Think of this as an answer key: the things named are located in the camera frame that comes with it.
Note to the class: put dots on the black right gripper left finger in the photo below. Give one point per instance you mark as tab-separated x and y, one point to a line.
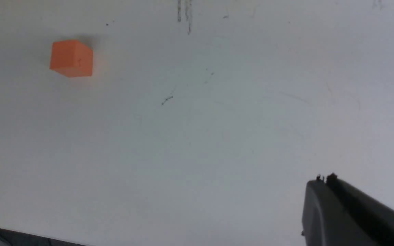
325	222

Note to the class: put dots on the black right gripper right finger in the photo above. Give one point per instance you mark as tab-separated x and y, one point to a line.
374	218

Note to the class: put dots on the orange cube block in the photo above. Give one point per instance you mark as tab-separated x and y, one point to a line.
71	58

